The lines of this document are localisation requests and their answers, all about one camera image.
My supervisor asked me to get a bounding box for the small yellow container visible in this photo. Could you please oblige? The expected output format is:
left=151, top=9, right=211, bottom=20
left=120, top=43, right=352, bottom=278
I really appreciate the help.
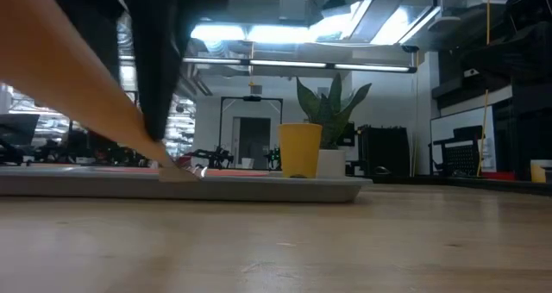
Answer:
left=530, top=159, right=552, bottom=184

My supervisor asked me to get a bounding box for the pink round plate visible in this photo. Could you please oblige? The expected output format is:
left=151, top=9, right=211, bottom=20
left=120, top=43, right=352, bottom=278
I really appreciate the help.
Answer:
left=97, top=166, right=272, bottom=178

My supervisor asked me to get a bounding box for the grey rectangular tray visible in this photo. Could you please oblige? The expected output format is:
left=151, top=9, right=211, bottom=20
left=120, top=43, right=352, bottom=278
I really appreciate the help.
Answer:
left=0, top=165, right=373, bottom=204

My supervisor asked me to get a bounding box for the fork with peach handle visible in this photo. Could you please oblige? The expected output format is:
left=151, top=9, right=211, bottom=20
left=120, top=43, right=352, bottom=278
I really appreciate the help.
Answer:
left=0, top=0, right=209, bottom=183

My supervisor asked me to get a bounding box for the long ceiling light bar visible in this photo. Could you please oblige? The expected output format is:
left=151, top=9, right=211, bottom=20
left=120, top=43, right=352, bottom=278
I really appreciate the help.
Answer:
left=181, top=56, right=418, bottom=74

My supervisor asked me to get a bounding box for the red flat object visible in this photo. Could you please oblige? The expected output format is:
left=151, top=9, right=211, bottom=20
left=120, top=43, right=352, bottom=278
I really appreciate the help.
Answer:
left=481, top=170, right=518, bottom=182

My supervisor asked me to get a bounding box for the black monitor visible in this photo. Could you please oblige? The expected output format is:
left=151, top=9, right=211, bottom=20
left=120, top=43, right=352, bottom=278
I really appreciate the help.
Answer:
left=0, top=113, right=41, bottom=147

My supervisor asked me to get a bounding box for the whiteboard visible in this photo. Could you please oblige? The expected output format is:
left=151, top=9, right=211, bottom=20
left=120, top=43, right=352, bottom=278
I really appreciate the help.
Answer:
left=430, top=104, right=498, bottom=174

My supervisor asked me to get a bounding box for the yellow hanging cable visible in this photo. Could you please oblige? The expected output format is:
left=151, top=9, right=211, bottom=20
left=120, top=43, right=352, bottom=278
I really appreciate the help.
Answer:
left=475, top=0, right=493, bottom=177

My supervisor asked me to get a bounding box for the yellow cup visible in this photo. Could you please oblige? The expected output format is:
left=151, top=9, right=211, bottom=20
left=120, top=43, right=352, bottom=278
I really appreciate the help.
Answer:
left=277, top=122, right=323, bottom=180

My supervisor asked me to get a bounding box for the snake plant in white pot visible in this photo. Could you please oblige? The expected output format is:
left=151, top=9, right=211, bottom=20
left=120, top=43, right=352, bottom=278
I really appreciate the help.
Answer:
left=295, top=72, right=373, bottom=179

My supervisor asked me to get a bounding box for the black perforated chair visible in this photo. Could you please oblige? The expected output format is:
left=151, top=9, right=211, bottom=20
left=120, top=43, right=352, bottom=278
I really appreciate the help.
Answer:
left=428, top=124, right=485, bottom=178

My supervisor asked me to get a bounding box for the black cabinet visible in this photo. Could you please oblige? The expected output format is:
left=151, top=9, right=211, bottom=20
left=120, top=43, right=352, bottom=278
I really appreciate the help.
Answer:
left=356, top=125, right=411, bottom=178

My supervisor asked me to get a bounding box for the black portal frame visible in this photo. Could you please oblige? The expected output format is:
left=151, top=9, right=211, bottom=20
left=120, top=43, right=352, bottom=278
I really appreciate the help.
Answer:
left=218, top=95, right=285, bottom=170

